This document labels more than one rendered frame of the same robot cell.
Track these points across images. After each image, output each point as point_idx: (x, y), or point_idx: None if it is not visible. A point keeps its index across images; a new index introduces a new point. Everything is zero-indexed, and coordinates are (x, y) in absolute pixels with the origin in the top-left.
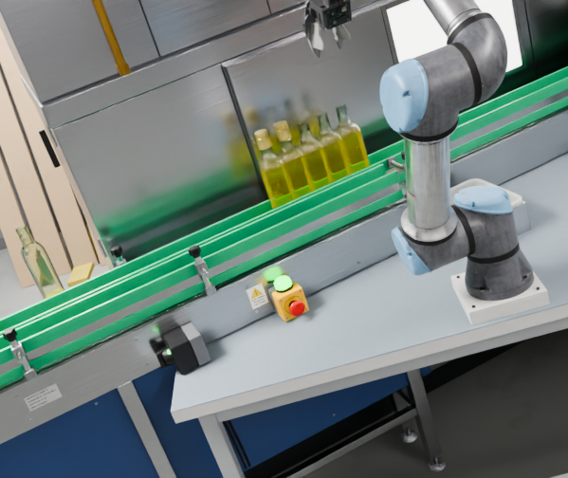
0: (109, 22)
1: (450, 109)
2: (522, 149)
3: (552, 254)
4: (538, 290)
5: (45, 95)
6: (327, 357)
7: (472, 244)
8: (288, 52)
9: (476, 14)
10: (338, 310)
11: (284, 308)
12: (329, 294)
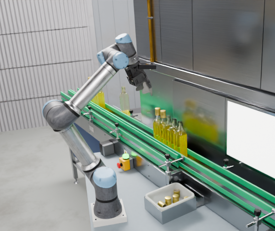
0: (150, 42)
1: None
2: (231, 211)
3: (133, 230)
4: (94, 219)
5: (137, 54)
6: None
7: (91, 183)
8: (189, 89)
9: (65, 102)
10: (121, 178)
11: (120, 162)
12: (135, 174)
